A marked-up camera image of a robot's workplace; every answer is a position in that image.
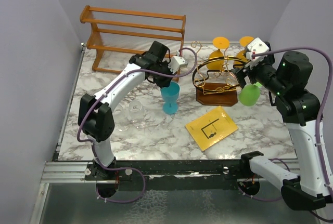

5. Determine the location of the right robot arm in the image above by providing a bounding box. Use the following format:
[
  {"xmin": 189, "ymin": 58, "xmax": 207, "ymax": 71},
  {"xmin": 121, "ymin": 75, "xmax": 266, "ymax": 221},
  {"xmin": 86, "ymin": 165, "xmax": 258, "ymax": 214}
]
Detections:
[{"xmin": 232, "ymin": 50, "xmax": 332, "ymax": 211}]

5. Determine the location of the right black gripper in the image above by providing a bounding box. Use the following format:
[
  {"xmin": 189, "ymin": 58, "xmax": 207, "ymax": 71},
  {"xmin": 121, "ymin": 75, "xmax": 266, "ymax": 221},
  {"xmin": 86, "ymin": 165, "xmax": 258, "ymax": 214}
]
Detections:
[{"xmin": 232, "ymin": 54, "xmax": 287, "ymax": 96}]

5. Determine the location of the clear wine glass right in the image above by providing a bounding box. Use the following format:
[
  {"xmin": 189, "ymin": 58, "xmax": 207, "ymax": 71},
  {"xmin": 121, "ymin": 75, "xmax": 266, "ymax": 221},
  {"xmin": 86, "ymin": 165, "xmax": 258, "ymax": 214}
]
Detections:
[{"xmin": 129, "ymin": 100, "xmax": 145, "ymax": 128}]

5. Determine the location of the wooden dish rack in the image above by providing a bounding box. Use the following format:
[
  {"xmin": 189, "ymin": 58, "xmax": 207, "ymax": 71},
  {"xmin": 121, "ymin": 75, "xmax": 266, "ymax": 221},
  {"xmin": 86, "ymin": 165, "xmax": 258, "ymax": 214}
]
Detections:
[{"xmin": 80, "ymin": 5, "xmax": 187, "ymax": 74}]

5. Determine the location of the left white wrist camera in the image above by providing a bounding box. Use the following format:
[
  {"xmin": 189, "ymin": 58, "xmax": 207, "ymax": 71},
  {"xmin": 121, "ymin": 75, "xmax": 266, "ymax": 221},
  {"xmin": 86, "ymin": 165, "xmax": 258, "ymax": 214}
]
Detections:
[{"xmin": 168, "ymin": 51, "xmax": 188, "ymax": 74}]

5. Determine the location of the clear wine glass left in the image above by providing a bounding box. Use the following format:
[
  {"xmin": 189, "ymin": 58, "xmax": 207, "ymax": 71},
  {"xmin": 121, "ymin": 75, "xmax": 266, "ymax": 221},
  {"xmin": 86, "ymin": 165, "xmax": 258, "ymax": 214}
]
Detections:
[{"xmin": 113, "ymin": 104, "xmax": 128, "ymax": 132}]

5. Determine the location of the yellow book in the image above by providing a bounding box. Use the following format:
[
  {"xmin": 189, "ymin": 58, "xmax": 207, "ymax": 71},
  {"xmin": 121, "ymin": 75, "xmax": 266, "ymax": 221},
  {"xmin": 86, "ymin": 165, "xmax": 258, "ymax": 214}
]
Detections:
[{"xmin": 185, "ymin": 106, "xmax": 238, "ymax": 151}]

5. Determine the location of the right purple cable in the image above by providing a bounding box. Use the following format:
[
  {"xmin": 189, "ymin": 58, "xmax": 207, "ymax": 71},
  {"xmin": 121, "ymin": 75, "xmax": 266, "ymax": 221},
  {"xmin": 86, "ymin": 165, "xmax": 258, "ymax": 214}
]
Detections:
[{"xmin": 238, "ymin": 47, "xmax": 333, "ymax": 223}]

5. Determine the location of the orange plastic wine glass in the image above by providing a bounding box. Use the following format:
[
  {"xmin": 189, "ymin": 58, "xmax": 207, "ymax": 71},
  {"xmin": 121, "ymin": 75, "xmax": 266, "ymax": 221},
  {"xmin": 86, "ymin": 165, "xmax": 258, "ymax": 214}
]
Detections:
[
  {"xmin": 233, "ymin": 36, "xmax": 254, "ymax": 68},
  {"xmin": 207, "ymin": 36, "xmax": 229, "ymax": 71}
]

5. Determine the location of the green plastic wine glass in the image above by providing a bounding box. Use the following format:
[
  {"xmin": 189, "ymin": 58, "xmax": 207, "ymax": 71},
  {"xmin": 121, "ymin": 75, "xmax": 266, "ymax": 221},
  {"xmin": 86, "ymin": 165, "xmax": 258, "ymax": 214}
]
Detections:
[{"xmin": 238, "ymin": 82, "xmax": 262, "ymax": 107}]

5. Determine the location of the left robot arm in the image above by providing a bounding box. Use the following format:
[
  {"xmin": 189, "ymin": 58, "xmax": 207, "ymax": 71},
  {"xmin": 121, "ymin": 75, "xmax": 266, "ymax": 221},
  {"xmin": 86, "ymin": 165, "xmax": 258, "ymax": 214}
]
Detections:
[{"xmin": 77, "ymin": 41, "xmax": 173, "ymax": 180}]

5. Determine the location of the blue plastic wine glass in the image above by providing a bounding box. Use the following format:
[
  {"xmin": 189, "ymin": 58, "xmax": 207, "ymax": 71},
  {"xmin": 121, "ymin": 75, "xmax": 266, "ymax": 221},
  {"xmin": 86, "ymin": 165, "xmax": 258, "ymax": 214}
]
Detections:
[{"xmin": 161, "ymin": 81, "xmax": 180, "ymax": 114}]

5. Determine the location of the clear wine glass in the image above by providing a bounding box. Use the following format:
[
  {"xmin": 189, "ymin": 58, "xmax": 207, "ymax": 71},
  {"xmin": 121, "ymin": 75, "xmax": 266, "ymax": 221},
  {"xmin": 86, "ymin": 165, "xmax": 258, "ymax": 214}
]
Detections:
[
  {"xmin": 129, "ymin": 100, "xmax": 145, "ymax": 128},
  {"xmin": 113, "ymin": 104, "xmax": 128, "ymax": 132}
]

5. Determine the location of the gold wire wine glass rack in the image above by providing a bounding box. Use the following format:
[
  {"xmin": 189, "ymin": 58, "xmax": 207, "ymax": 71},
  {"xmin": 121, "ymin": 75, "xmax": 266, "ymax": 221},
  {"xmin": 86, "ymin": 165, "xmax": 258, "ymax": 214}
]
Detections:
[{"xmin": 192, "ymin": 43, "xmax": 239, "ymax": 107}]

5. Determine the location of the black metal base rail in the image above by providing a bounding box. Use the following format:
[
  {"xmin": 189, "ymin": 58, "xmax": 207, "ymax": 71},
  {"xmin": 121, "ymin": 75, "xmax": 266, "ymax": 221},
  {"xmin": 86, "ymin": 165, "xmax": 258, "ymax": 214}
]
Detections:
[{"xmin": 84, "ymin": 159, "xmax": 253, "ymax": 191}]

